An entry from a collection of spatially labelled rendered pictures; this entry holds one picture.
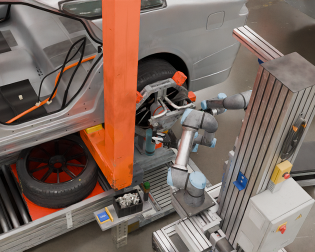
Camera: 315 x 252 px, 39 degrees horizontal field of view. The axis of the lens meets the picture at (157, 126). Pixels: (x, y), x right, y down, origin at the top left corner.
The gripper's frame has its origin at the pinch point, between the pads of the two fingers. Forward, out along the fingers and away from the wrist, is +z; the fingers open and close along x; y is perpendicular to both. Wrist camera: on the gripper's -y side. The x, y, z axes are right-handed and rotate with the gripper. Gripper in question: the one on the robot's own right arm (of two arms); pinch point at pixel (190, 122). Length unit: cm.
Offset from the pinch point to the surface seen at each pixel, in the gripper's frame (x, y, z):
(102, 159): -9, -15, 75
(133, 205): 34, -27, 71
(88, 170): -17, -32, 84
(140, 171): -4, -43, 43
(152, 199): 7, -75, 35
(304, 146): 38, -49, -113
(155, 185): -7, -77, 24
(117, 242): 31, -73, 82
